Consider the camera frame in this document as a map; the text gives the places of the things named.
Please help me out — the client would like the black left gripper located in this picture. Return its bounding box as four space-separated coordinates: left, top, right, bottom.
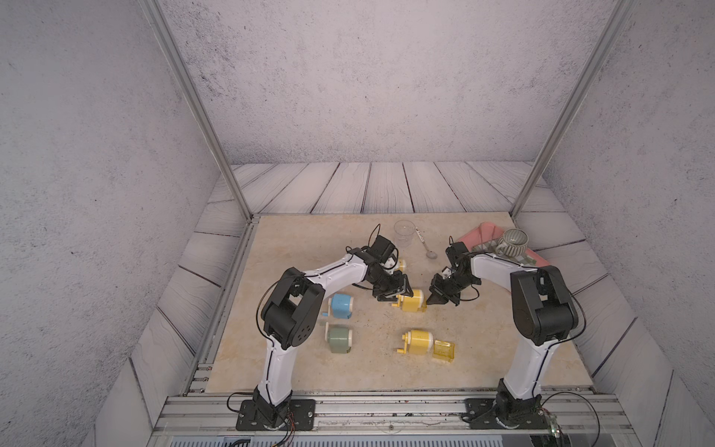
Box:
367 266 415 302

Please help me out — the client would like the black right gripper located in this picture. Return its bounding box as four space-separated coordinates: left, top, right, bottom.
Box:
423 273 476 307

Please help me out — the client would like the yellow sharpener row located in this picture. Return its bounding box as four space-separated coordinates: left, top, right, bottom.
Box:
395 259 407 273
397 330 434 355
392 290 428 313

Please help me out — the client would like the blue pencil sharpener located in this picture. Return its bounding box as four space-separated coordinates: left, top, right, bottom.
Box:
325 294 354 320

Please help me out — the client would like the green pencil sharpener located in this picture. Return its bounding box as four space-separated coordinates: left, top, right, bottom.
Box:
325 323 353 354

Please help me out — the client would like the yellow sharpener top row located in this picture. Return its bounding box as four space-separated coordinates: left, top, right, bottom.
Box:
395 259 407 273

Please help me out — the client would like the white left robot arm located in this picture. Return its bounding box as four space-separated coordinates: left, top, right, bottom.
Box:
251 235 413 428

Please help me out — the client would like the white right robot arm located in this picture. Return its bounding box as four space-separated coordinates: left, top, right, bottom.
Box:
428 241 579 428

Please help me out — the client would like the pink serving tray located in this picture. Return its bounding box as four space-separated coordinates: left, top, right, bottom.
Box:
459 222 550 267

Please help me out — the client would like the yellow sharpener bottom row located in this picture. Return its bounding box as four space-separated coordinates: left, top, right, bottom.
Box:
397 330 434 355

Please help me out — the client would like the yellow transparent tray bottom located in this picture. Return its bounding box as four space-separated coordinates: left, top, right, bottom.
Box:
432 340 456 362

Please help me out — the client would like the metal spoon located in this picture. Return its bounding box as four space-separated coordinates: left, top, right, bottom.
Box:
415 228 438 260

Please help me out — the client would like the green checkered cloth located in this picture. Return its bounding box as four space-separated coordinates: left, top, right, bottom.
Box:
482 240 537 266

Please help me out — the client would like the clear plastic cup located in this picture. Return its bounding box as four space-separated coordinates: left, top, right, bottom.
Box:
393 219 416 249

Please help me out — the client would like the striped ceramic mug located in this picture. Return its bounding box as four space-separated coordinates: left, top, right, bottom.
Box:
495 228 529 259

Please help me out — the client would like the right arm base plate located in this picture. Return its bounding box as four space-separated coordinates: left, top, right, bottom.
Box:
461 398 549 430

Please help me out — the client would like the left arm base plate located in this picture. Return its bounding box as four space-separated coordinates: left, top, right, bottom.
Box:
236 396 317 431

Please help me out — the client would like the aluminium front rail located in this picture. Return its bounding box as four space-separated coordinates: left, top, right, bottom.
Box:
148 387 641 446

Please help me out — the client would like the right aluminium frame post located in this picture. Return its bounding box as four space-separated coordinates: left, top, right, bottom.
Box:
509 0 637 219

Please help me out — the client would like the aluminium frame post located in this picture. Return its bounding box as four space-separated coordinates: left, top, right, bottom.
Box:
139 0 253 222
509 0 637 219

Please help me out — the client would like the left aluminium frame post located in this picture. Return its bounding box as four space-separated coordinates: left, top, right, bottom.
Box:
139 0 253 222

